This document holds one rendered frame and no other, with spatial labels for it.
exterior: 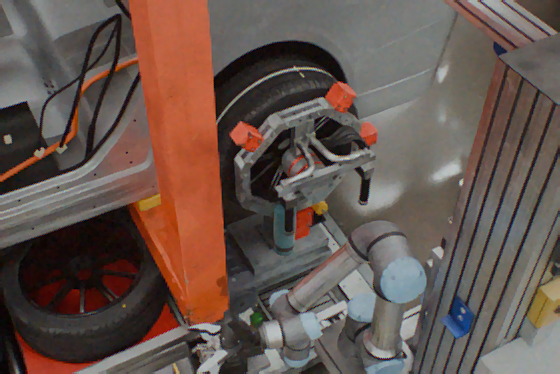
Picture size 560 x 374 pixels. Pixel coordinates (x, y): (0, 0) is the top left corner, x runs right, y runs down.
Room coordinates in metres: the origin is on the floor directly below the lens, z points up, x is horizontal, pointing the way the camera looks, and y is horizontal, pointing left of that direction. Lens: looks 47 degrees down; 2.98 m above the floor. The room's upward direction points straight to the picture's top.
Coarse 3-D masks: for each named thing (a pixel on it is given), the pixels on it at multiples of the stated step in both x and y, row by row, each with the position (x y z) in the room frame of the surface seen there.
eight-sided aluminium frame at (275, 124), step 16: (288, 112) 2.14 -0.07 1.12; (304, 112) 2.14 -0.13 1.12; (320, 112) 2.16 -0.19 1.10; (336, 112) 2.19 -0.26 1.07; (272, 128) 2.07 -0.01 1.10; (288, 128) 2.09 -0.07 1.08; (352, 144) 2.23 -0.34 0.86; (240, 160) 2.03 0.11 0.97; (256, 160) 2.03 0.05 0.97; (240, 176) 2.00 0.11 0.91; (336, 176) 2.21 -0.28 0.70; (240, 192) 2.01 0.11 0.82; (256, 208) 2.02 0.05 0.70; (272, 208) 2.07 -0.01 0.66
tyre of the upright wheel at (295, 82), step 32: (256, 64) 2.35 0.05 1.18; (288, 64) 2.36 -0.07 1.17; (320, 64) 2.48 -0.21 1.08; (224, 96) 2.25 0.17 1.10; (256, 96) 2.19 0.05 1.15; (288, 96) 2.18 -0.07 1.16; (320, 96) 2.25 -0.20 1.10; (224, 128) 2.13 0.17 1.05; (224, 160) 2.06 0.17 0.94; (224, 192) 2.06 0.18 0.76
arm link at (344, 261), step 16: (368, 224) 1.32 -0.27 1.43; (384, 224) 1.30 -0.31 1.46; (352, 240) 1.30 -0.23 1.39; (368, 240) 1.26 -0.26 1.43; (336, 256) 1.29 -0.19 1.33; (352, 256) 1.27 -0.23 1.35; (320, 272) 1.27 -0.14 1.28; (336, 272) 1.25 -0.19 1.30; (352, 272) 1.26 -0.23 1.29; (304, 288) 1.25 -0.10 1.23; (320, 288) 1.24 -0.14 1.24; (272, 304) 1.26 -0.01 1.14; (288, 304) 1.24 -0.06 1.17; (304, 304) 1.23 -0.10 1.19
